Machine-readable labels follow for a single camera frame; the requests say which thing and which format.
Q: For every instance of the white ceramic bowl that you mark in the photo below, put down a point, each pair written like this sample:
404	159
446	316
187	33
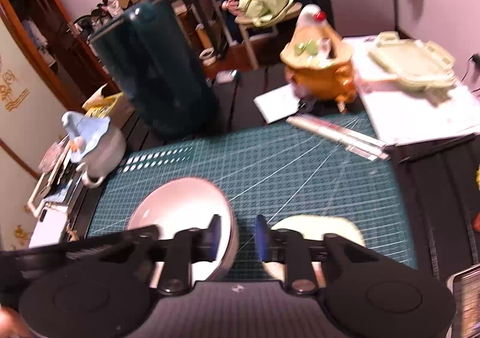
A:
186	203

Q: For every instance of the black smartphone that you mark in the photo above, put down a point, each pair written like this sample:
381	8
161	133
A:
465	287

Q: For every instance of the white teapot blue lid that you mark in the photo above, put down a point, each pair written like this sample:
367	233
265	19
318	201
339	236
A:
100	146

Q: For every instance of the orange teapot yellow lid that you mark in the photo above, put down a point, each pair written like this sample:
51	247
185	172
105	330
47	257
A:
318	63

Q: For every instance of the beige loofah sponge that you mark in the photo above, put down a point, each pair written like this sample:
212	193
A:
314	227

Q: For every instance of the green cutting mat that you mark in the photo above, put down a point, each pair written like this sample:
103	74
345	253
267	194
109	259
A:
276	171

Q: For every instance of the wooden stool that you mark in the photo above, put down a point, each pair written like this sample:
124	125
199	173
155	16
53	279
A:
251	33

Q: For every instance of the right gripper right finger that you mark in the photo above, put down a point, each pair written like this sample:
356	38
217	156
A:
333	266

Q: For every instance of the white paper stack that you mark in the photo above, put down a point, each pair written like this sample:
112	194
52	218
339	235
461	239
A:
399	117

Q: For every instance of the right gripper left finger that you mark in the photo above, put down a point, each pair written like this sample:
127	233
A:
177	254

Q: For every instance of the light green container lids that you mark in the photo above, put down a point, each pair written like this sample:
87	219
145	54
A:
415	66

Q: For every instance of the dark green suitcase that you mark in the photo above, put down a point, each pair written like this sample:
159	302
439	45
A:
150	59

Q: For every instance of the green bag on stool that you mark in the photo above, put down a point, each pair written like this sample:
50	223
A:
260	13

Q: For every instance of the small white notepad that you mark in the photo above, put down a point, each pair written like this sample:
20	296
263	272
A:
277	104

